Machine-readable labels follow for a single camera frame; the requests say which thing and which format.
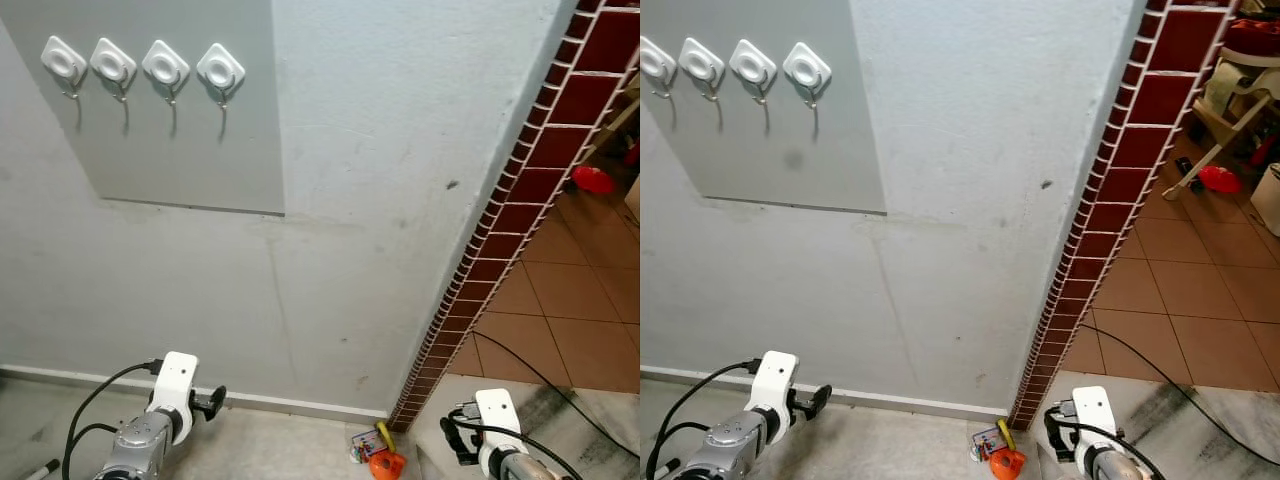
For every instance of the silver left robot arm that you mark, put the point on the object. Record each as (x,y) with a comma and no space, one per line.
(135,447)
(725,447)

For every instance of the white wall hook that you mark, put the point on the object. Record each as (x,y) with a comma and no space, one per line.
(220,68)
(806,68)
(655,62)
(63,60)
(113,64)
(752,65)
(701,64)
(165,66)

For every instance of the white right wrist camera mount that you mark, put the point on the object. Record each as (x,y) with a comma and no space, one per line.
(497,410)
(1093,405)

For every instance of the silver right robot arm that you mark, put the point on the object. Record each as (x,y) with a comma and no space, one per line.
(520,469)
(1115,466)

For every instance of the small yellow stick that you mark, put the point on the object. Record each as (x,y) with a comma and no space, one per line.
(385,436)
(1006,433)

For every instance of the white plastic container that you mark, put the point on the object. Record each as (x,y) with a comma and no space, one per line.
(1268,200)

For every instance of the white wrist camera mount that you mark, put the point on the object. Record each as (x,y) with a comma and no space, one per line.
(778,375)
(178,375)
(1093,405)
(497,410)

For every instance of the red plastic bowl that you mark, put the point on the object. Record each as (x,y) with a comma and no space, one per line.
(1220,180)
(593,180)

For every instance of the red cushion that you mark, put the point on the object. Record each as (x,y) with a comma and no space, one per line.
(1255,38)

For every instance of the grey wall panel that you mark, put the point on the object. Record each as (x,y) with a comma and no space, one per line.
(200,150)

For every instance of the small orange plastic object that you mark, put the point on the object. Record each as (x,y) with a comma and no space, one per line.
(1006,465)
(385,466)

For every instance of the light wooden chair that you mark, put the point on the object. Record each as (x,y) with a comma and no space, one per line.
(620,118)
(1215,150)

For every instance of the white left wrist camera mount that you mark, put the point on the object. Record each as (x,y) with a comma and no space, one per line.
(778,375)
(178,375)

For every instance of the grey skirting board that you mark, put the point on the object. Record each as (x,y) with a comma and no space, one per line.
(300,405)
(920,403)

